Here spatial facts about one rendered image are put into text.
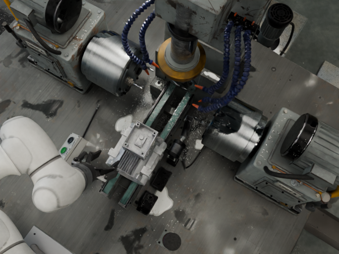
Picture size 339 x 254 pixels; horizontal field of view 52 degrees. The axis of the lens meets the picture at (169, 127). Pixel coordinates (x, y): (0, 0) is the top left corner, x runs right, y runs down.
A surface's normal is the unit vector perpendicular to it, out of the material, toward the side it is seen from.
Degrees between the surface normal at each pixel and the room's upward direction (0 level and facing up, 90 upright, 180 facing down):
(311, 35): 0
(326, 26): 0
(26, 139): 13
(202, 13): 90
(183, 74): 0
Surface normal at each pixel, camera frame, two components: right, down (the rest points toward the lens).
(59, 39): 0.04, -0.29
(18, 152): 0.23, -0.12
